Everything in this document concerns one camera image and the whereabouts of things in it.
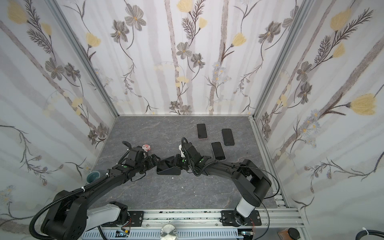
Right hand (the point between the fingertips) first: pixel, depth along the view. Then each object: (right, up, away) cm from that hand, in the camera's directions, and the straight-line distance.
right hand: (165, 159), depth 80 cm
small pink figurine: (-16, +4, +19) cm, 25 cm away
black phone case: (+4, -7, +4) cm, 9 cm away
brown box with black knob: (+58, -28, -17) cm, 66 cm away
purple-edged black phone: (+22, +14, +32) cm, 41 cm away
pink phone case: (+21, +9, +28) cm, 36 cm away
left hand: (-8, -1, +8) cm, 11 cm away
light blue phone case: (+32, +2, +19) cm, 37 cm away
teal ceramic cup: (-41, -10, +2) cm, 42 cm away
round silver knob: (+5, -25, -22) cm, 33 cm away
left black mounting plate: (-13, -28, -6) cm, 32 cm away
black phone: (+32, +2, +19) cm, 37 cm away
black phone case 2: (+41, +11, +29) cm, 51 cm away
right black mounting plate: (+35, -28, -7) cm, 45 cm away
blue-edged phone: (0, -6, +8) cm, 10 cm away
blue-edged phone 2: (+41, +11, +29) cm, 51 cm away
